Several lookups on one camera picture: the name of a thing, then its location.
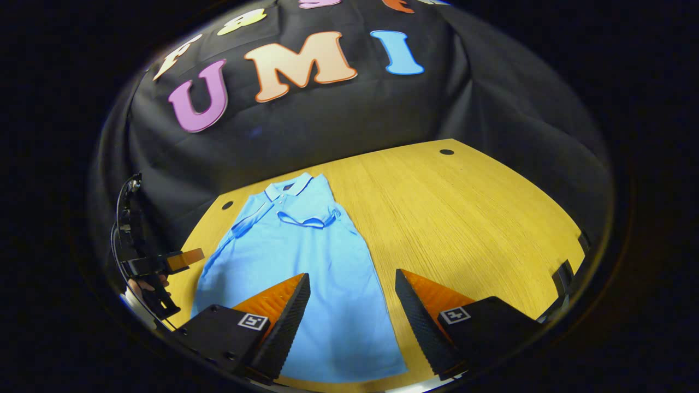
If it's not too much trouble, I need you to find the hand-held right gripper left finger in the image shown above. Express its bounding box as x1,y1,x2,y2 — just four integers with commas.
172,273,312,383

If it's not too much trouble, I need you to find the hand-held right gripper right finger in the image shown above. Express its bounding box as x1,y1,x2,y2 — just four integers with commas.
394,269,547,381

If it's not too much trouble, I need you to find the light blue T-shirt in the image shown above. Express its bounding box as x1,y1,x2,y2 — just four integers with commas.
191,172,409,384

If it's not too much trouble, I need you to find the black backdrop cloth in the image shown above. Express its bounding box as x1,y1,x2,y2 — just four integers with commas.
90,0,615,284

